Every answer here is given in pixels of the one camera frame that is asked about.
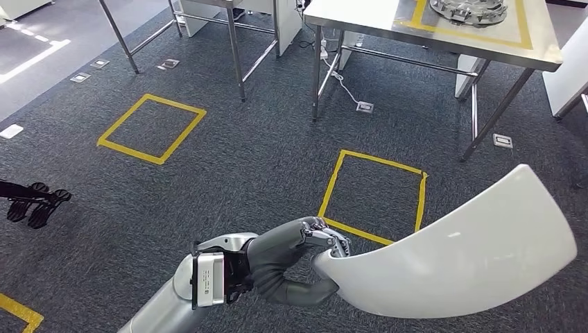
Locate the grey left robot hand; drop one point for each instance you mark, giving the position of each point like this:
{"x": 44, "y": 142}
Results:
{"x": 285, "y": 248}

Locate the white curved body panel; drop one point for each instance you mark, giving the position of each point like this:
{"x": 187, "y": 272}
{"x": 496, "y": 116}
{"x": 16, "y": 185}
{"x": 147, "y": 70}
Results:
{"x": 459, "y": 257}

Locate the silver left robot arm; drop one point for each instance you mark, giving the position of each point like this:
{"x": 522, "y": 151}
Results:
{"x": 161, "y": 308}

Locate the steel workbench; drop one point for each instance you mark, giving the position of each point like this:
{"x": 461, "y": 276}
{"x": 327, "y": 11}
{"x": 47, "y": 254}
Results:
{"x": 358, "y": 18}

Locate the yellow floor tape square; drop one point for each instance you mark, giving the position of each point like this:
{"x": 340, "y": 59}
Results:
{"x": 20, "y": 310}
{"x": 128, "y": 153}
{"x": 367, "y": 160}

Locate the floor socket plate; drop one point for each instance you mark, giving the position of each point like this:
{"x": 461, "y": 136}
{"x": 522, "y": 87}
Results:
{"x": 365, "y": 107}
{"x": 170, "y": 64}
{"x": 99, "y": 64}
{"x": 503, "y": 141}
{"x": 80, "y": 77}

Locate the steel table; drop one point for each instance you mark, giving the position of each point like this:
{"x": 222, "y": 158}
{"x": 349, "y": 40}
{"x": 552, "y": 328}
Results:
{"x": 235, "y": 55}

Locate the white power strip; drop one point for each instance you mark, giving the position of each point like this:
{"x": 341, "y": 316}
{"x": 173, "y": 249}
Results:
{"x": 324, "y": 48}

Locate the dark shoe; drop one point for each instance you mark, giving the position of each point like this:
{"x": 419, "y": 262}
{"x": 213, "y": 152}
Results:
{"x": 239, "y": 14}

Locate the silver wheel hubcap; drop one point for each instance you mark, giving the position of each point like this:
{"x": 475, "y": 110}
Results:
{"x": 468, "y": 16}

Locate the white floor plate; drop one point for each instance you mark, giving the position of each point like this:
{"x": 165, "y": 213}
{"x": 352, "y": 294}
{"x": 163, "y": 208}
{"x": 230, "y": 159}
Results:
{"x": 11, "y": 131}

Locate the large yellow tape rectangle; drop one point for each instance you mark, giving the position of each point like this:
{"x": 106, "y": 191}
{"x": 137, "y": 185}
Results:
{"x": 523, "y": 27}

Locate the white cabinet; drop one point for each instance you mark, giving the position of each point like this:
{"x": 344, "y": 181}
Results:
{"x": 23, "y": 7}

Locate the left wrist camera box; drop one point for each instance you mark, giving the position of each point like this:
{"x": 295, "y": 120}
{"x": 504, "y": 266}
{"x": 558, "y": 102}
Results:
{"x": 209, "y": 280}

